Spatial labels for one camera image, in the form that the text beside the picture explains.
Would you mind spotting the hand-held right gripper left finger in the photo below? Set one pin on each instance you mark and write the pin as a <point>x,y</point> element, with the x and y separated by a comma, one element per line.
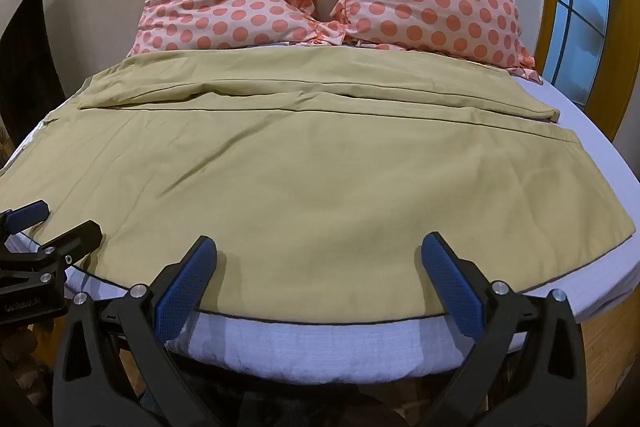
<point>181,288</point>

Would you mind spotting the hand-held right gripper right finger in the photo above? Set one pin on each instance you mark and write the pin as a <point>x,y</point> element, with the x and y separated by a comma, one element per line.
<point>454,288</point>

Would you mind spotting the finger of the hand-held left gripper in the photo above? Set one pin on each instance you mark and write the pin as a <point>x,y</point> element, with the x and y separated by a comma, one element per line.
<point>75,241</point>
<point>26,213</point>

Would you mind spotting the olive green blanket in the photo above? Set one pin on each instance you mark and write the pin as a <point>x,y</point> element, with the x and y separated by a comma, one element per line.
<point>325,197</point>

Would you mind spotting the bed with white sheet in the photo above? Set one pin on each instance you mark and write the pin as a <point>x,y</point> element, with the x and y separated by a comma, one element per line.
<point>310,349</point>

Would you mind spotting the dark wooden furniture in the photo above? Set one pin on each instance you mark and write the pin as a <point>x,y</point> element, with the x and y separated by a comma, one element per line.
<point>27,67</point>

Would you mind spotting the yellow framed window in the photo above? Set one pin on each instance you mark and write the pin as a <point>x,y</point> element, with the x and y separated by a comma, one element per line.
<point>580,7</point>

